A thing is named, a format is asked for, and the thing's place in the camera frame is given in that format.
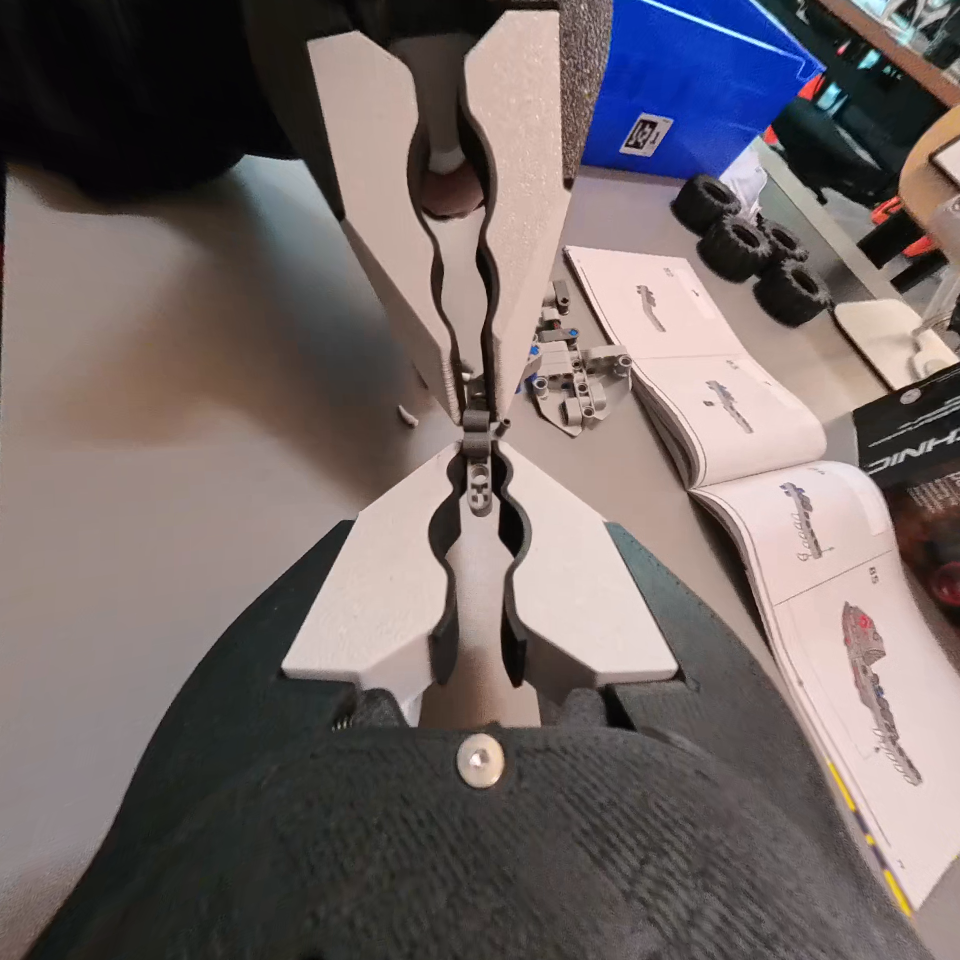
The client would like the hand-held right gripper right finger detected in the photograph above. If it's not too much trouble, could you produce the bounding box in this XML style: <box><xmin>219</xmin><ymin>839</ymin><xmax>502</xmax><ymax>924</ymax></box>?
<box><xmin>493</xmin><ymin>439</ymin><xmax>682</xmax><ymax>727</ymax></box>

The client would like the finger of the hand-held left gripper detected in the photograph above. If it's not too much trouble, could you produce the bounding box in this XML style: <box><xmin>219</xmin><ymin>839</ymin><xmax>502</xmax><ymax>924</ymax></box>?
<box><xmin>463</xmin><ymin>6</ymin><xmax>576</xmax><ymax>423</ymax></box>
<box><xmin>306</xmin><ymin>32</ymin><xmax>468</xmax><ymax>427</ymax></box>

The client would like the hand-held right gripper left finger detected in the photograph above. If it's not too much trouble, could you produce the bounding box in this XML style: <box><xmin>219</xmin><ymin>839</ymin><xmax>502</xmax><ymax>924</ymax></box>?
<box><xmin>279</xmin><ymin>439</ymin><xmax>469</xmax><ymax>727</ymax></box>

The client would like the grey bent toy beam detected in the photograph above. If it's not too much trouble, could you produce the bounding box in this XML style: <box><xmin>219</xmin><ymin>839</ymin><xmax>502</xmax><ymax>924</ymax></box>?
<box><xmin>462</xmin><ymin>367</ymin><xmax>499</xmax><ymax>520</ymax></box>

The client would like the dark grey toy connector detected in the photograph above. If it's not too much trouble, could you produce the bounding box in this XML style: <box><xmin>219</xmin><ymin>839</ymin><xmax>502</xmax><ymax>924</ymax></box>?
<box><xmin>459</xmin><ymin>408</ymin><xmax>499</xmax><ymax>457</ymax></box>

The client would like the person's left forearm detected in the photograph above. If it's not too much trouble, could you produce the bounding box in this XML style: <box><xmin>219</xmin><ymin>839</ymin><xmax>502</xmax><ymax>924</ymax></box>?
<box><xmin>0</xmin><ymin>0</ymin><xmax>297</xmax><ymax>200</ymax></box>

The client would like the grey desk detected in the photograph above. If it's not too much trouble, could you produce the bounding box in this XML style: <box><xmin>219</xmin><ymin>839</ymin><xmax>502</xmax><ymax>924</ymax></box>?
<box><xmin>0</xmin><ymin>153</ymin><xmax>960</xmax><ymax>960</ymax></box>

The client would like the person's left hand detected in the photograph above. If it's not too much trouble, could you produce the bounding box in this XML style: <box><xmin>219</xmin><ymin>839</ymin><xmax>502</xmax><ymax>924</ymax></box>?
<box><xmin>418</xmin><ymin>161</ymin><xmax>484</xmax><ymax>222</ymax></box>

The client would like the blue plastic bin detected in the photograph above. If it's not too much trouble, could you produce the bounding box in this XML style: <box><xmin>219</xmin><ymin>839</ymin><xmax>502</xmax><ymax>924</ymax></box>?
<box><xmin>581</xmin><ymin>0</ymin><xmax>828</xmax><ymax>183</ymax></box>

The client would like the white paper sheet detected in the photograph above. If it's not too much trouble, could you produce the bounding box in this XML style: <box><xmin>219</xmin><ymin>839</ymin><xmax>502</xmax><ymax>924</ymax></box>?
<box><xmin>716</xmin><ymin>138</ymin><xmax>771</xmax><ymax>220</ymax></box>

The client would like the grey toy brick assembly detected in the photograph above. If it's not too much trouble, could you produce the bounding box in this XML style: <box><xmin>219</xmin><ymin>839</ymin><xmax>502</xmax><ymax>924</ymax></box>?
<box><xmin>523</xmin><ymin>279</ymin><xmax>633</xmax><ymax>438</ymax></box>

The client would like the open instruction booklet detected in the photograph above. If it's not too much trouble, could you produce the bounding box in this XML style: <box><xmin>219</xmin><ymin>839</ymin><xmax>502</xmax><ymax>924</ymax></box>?
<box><xmin>562</xmin><ymin>243</ymin><xmax>935</xmax><ymax>920</ymax></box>

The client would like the wooden shelf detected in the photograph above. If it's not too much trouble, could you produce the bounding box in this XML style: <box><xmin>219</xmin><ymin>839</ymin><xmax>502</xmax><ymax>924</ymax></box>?
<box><xmin>813</xmin><ymin>0</ymin><xmax>960</xmax><ymax>108</ymax></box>

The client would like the red black tool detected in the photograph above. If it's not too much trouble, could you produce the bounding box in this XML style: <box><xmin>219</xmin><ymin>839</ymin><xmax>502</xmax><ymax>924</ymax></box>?
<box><xmin>870</xmin><ymin>193</ymin><xmax>940</xmax><ymax>258</ymax></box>

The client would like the black toy set box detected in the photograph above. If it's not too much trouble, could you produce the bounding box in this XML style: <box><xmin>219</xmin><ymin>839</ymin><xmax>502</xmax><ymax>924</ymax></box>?
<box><xmin>852</xmin><ymin>373</ymin><xmax>960</xmax><ymax>635</ymax></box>

